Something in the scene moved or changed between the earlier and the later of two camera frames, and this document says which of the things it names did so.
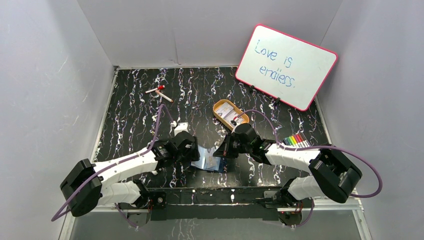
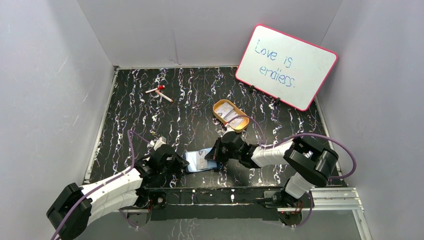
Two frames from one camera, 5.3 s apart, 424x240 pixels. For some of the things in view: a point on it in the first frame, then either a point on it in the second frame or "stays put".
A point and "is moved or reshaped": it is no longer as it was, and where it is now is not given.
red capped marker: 160,87 stays put
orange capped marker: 164,96 stays put
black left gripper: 191,151 to 177,160
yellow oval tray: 229,113 stays put
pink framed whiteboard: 288,69 stays put
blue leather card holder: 223,165 is moved or reshaped
